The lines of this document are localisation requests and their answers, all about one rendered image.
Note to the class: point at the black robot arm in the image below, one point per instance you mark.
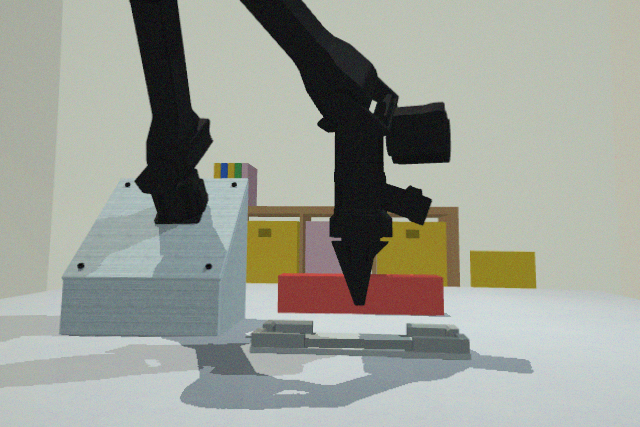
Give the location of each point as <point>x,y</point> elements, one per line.
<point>340,81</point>

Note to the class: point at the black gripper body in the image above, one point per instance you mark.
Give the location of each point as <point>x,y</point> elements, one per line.
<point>353,220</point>

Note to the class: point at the red long block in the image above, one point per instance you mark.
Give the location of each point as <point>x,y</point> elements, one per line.
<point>387,294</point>

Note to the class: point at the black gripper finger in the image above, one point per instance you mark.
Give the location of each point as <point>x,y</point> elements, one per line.
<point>356,259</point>

